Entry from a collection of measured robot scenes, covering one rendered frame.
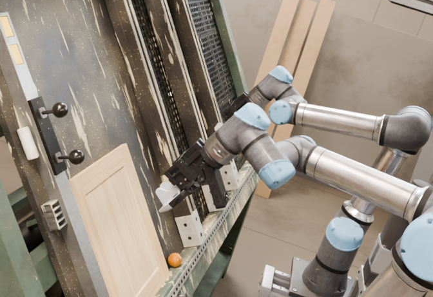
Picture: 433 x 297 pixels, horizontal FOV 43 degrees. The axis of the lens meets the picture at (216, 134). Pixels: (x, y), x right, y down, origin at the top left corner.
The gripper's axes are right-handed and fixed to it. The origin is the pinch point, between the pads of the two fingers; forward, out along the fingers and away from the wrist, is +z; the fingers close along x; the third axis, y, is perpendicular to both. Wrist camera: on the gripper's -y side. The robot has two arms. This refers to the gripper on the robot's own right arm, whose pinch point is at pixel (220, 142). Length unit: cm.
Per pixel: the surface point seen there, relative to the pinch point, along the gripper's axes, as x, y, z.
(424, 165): -267, -161, -12
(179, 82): -29.3, 26.5, 5.0
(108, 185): 42, 18, 19
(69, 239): 69, 16, 23
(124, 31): 3, 51, -5
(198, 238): 7.2, -20.1, 31.0
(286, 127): -268, -60, 50
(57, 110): 73, 40, -4
